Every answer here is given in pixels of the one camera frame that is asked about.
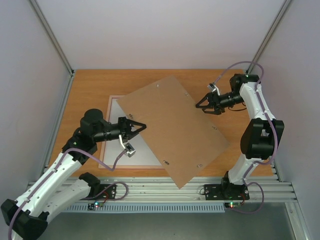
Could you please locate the left controller board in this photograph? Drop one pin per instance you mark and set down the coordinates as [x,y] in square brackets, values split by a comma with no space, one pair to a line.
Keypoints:
[96,205]

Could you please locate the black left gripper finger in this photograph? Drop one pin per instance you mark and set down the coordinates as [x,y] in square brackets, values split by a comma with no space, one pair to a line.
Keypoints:
[136,125]
[133,133]

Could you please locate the aluminium corner post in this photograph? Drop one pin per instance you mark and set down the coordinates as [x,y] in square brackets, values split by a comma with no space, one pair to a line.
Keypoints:
[49,32]
[272,29]

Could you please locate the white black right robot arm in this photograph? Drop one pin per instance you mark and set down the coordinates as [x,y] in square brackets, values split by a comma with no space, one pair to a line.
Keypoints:
[259,142]

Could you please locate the grey slotted cable duct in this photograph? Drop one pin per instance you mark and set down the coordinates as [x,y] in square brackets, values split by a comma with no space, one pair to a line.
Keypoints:
[146,208]

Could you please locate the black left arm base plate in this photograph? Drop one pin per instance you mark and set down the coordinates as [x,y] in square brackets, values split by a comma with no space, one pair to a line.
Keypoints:
[110,192]

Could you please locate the right aluminium corner post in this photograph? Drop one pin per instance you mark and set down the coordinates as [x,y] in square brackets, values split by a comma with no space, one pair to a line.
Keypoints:
[272,29]

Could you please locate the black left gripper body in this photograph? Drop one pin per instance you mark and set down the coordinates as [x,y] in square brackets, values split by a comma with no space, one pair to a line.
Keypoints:
[101,136]

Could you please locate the aluminium front rail platform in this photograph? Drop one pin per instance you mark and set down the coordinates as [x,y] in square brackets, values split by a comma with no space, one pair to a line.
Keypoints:
[163,189]

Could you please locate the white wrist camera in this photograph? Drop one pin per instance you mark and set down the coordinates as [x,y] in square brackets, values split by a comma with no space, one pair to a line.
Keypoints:
[214,90]
[128,148]

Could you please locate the brown cardboard backing board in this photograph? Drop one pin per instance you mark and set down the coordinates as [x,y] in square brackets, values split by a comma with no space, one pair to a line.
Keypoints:
[181,136]

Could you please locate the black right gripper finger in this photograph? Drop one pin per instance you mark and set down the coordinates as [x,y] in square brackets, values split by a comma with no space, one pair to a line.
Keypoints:
[205,102]
[213,111]

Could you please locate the autumn forest photo print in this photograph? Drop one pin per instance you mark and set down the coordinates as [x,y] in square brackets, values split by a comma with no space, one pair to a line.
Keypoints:
[143,157]

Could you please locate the right controller board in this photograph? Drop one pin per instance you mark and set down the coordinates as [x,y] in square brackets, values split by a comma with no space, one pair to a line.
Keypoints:
[232,205]

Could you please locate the controller board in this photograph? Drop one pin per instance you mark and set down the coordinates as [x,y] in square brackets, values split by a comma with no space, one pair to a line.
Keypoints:
[232,205]
[96,205]

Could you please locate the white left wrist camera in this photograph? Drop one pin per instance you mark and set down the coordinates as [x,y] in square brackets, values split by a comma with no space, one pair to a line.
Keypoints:
[128,148]

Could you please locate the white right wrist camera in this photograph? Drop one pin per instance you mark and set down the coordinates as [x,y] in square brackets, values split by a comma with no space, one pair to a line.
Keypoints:
[214,90]

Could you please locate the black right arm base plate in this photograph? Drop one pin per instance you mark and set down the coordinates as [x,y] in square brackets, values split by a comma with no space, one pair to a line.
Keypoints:
[215,192]

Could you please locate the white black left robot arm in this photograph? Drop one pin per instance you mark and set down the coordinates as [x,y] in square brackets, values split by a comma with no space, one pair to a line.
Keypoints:
[29,215]

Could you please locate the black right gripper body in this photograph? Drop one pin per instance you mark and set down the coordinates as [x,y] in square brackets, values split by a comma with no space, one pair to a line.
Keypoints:
[214,102]

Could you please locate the left aluminium corner post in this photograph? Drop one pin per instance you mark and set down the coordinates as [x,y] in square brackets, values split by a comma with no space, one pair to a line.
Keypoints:
[49,32]

